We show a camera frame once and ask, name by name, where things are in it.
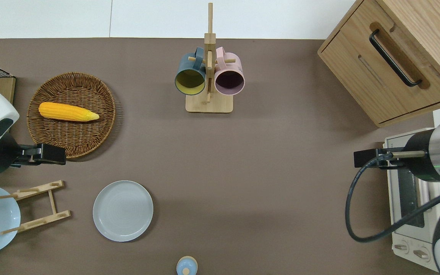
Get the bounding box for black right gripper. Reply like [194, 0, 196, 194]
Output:
[353, 147, 406, 170]

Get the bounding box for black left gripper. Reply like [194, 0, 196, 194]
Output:
[12, 143, 67, 167]

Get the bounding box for gray round plate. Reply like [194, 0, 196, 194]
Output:
[92, 180, 154, 243]

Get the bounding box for wooden plate rack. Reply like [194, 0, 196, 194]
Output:
[0, 180, 71, 235]

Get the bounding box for round brown wicker basket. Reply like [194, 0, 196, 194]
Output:
[26, 72, 117, 159]

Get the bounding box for yellow corn cob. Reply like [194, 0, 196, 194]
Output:
[38, 102, 100, 123]

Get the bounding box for white toaster oven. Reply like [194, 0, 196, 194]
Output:
[383, 128, 440, 273]

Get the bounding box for brown table mat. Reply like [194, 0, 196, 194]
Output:
[0, 37, 440, 275]

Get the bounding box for light wooden cabinet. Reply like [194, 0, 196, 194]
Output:
[317, 0, 440, 128]

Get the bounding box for wooden mug rack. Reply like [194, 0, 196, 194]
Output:
[185, 3, 234, 114]

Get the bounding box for pink mug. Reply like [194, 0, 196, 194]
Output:
[214, 47, 246, 96]

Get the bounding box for dark blue mug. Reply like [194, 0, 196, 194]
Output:
[174, 47, 207, 96]

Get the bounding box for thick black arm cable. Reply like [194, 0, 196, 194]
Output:
[345, 154, 440, 244]

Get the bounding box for white oven door handle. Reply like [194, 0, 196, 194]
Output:
[417, 179, 433, 210]

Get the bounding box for black cabinet handle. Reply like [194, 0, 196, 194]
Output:
[369, 29, 423, 88]

